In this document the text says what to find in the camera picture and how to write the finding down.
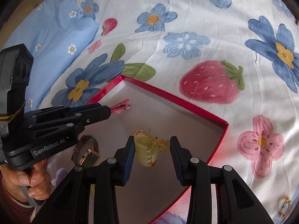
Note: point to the purple hair scrunchie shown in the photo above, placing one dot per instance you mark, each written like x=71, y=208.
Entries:
x=60, y=175

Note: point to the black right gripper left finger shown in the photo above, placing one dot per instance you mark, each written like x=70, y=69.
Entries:
x=70, y=201

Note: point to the red white cardboard box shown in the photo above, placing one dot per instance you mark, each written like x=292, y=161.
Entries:
x=151, y=191

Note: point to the left hand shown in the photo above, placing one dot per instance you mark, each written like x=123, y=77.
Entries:
x=37, y=182

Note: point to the floral white bed sheet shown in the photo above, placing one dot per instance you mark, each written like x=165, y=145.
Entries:
x=238, y=59

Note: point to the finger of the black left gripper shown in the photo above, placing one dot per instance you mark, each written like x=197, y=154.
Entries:
x=59, y=128
x=86, y=115

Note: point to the black camera mount box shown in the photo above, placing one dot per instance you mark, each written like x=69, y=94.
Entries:
x=16, y=65

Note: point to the pink hair clip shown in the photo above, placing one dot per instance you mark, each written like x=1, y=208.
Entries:
x=120, y=107

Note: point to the yellow hair claw clip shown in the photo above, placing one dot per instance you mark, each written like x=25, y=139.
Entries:
x=148, y=147

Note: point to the dark red sleeve forearm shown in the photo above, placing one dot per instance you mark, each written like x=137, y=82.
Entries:
x=13, y=211

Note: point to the brown strap gold wristwatch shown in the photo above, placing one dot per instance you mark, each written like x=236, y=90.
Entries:
x=86, y=152

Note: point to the light blue floral pillow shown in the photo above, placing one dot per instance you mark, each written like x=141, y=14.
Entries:
x=55, y=33

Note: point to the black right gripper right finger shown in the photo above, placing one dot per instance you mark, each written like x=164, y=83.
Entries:
x=236, y=202

